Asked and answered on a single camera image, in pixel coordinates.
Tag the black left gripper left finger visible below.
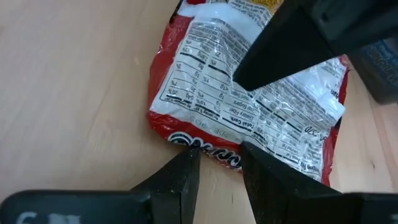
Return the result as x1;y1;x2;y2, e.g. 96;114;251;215
129;145;202;224

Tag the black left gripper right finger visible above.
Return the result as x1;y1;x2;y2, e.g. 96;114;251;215
240;141;343;224

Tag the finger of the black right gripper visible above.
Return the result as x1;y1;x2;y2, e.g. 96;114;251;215
232;0;330;92

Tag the blue Maruchan ramen pack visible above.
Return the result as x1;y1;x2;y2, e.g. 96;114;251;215
349;39;398;105

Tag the red Maruchan ramen pack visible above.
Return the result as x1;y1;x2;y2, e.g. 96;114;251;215
146;0;349;187

